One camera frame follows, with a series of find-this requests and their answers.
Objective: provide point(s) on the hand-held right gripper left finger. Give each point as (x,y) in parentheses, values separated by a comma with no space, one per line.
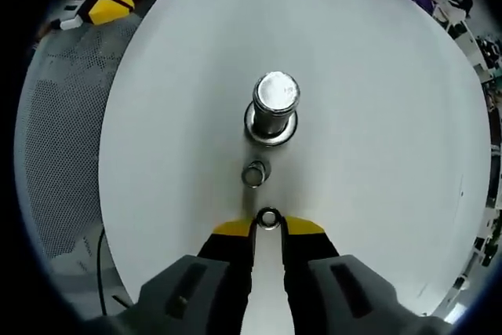
(176,296)

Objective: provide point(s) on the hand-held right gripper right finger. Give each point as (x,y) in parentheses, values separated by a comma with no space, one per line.
(345,296)

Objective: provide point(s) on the metal washer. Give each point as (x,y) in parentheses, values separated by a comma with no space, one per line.
(268,228)

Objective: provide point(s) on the thin metal threaded stud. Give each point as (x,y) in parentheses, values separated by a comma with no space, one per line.
(255,172)

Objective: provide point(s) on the thick metal threaded stud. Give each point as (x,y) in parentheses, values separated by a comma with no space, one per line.
(276,92)

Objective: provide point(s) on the grey mesh chair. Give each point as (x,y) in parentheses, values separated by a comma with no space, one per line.
(59,135)

